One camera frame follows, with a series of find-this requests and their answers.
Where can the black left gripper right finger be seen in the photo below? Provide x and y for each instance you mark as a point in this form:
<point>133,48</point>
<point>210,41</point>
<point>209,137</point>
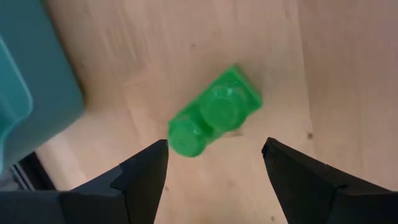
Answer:
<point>304,193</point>

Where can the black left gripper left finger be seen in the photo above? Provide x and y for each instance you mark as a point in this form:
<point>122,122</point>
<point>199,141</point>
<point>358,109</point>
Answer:
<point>140,193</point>

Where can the small green toy block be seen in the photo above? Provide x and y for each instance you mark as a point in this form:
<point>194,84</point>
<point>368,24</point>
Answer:
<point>217,109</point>

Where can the blue plastic bin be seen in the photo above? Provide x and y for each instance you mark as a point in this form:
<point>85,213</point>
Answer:
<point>40,77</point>

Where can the black table frame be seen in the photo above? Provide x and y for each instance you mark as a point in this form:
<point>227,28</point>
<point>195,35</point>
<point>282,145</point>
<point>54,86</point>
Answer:
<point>34,174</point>

